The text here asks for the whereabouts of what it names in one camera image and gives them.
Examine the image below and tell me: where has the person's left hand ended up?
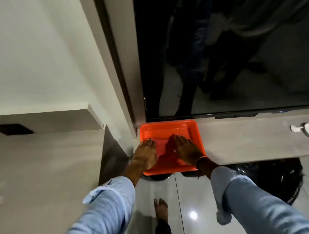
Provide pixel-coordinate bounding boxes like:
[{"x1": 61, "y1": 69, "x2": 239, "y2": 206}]
[{"x1": 131, "y1": 139, "x2": 159, "y2": 170}]

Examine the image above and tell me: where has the person's right hand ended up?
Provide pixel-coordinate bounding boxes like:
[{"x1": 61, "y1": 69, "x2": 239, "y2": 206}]
[{"x1": 172, "y1": 135, "x2": 206, "y2": 166}]

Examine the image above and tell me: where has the orange plastic tray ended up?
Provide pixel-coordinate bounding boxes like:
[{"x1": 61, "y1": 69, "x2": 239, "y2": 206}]
[{"x1": 140, "y1": 120, "x2": 207, "y2": 176}]

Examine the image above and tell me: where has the person's left forearm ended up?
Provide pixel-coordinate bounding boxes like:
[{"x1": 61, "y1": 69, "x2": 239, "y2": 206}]
[{"x1": 67, "y1": 159, "x2": 146, "y2": 234}]

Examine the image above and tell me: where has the person's right forearm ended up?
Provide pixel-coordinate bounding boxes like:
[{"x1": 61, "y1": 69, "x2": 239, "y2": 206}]
[{"x1": 197, "y1": 158, "x2": 309, "y2": 234}]

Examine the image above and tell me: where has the orange wrist bangle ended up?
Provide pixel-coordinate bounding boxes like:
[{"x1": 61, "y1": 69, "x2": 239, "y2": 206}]
[{"x1": 196, "y1": 156, "x2": 209, "y2": 169}]

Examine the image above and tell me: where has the black round bin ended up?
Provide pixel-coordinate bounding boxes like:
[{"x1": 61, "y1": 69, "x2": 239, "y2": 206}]
[{"x1": 141, "y1": 173, "x2": 172, "y2": 182}]

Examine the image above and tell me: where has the person's bare foot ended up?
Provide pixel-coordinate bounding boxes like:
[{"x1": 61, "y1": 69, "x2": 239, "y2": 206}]
[{"x1": 154, "y1": 198, "x2": 169, "y2": 223}]

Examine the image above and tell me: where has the grey television shelf unit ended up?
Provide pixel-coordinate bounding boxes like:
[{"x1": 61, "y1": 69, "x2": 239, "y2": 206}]
[{"x1": 193, "y1": 113, "x2": 309, "y2": 167}]

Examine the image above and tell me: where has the black flat screen television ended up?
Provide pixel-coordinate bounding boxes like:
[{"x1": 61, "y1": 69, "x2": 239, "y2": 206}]
[{"x1": 133, "y1": 0, "x2": 309, "y2": 122}]

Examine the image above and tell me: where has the black plastic bag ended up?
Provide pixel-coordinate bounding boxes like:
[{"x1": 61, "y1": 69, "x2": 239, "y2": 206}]
[{"x1": 226, "y1": 157, "x2": 304, "y2": 206}]

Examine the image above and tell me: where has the white plug adapter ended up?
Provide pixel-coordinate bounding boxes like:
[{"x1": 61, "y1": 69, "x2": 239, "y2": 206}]
[{"x1": 290, "y1": 122, "x2": 309, "y2": 138}]

